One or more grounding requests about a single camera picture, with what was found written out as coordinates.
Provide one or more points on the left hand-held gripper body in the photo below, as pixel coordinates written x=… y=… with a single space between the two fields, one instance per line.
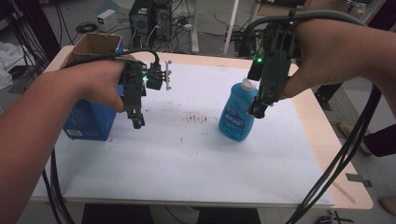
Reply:
x=134 y=90

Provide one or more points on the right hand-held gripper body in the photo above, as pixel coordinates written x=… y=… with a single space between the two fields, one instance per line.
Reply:
x=275 y=68

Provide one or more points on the blue detergent bottle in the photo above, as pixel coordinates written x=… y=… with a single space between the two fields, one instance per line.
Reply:
x=236 y=115

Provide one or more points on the person's left hand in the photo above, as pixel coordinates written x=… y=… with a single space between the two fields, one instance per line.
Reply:
x=99 y=81

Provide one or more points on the person's right hand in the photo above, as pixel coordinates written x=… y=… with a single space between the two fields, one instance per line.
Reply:
x=333 y=53

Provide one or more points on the blue cardboard box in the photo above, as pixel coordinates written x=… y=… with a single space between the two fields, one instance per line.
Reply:
x=90 y=119

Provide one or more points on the white foam sheet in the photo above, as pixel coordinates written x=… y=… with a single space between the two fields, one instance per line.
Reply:
x=186 y=155

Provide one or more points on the white desk leg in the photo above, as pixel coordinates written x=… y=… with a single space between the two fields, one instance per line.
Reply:
x=231 y=28
x=195 y=28

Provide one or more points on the wooden table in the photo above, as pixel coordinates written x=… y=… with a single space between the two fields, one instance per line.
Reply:
x=327 y=124

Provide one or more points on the black computer tower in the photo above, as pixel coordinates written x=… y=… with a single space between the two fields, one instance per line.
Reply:
x=149 y=18

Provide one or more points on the small white device box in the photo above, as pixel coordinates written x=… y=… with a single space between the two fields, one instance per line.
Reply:
x=106 y=19

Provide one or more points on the white power strip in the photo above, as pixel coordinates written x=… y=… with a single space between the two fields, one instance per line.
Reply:
x=187 y=27

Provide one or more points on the white cloth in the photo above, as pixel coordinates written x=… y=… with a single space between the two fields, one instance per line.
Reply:
x=7 y=62

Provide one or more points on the grey metal bracket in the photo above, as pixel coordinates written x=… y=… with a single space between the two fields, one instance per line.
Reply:
x=358 y=179

